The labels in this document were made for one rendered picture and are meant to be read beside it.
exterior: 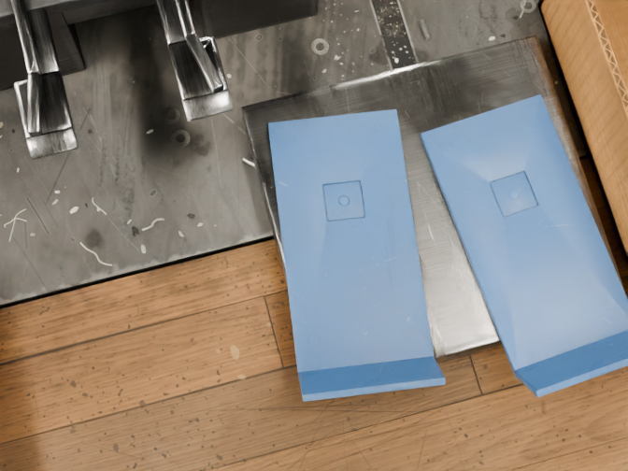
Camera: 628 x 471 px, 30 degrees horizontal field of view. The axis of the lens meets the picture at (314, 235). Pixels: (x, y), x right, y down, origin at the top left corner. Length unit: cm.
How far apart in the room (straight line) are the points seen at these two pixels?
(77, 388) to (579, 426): 26
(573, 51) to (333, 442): 25
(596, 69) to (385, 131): 11
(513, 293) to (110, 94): 25
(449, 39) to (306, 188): 13
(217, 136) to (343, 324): 13
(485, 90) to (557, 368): 16
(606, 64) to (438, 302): 15
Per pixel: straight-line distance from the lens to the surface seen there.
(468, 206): 63
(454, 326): 61
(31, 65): 59
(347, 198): 62
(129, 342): 63
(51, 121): 58
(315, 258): 61
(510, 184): 63
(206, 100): 57
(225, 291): 63
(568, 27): 66
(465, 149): 64
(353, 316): 61
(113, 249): 64
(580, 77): 66
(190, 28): 58
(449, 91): 65
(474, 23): 69
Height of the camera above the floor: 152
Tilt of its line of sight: 75 degrees down
